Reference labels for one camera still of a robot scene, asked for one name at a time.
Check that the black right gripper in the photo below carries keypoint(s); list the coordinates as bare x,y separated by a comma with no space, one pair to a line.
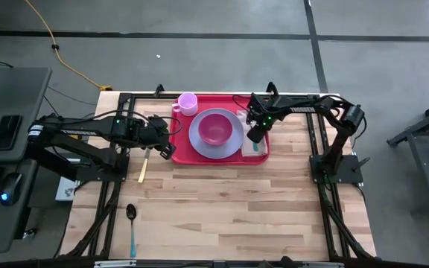
261,119

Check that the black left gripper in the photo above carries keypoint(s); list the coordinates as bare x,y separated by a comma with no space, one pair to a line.
155,136

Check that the beige napkin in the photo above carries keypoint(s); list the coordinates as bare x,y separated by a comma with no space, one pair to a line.
246,149

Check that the pink mug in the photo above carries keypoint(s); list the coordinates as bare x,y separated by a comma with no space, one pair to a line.
186,103

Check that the magenta bowl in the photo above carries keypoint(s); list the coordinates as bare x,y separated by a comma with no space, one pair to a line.
215,128

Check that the lilac round plate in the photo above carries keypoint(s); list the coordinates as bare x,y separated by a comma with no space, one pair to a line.
216,152

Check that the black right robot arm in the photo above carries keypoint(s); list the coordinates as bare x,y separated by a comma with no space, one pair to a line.
304,109

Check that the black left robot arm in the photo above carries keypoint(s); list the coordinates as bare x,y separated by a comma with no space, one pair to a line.
80,132

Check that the red plastic tray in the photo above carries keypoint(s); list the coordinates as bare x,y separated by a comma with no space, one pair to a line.
182,156

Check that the black table clamp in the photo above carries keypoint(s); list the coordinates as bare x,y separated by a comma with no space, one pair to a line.
158,90
272,88

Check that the white printed box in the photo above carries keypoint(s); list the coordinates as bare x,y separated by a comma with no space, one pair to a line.
65,190

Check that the grey computer desk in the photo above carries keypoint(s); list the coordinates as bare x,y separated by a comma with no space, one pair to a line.
13,93

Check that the black smartphone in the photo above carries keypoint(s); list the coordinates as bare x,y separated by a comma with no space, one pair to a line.
6,132

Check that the black computer mouse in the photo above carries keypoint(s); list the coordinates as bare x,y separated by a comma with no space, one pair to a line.
11,188

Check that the desk caster wheel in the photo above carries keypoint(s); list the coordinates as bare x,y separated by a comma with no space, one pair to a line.
30,233

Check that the black aluminium table frame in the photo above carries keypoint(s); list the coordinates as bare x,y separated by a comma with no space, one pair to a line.
143,96

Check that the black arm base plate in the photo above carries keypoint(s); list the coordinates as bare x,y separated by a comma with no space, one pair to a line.
348,175
99,178

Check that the silver metal bracket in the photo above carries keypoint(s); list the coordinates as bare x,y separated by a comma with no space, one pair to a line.
114,264
322,265

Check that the grey metal table frame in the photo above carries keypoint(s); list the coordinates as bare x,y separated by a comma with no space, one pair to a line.
422,175

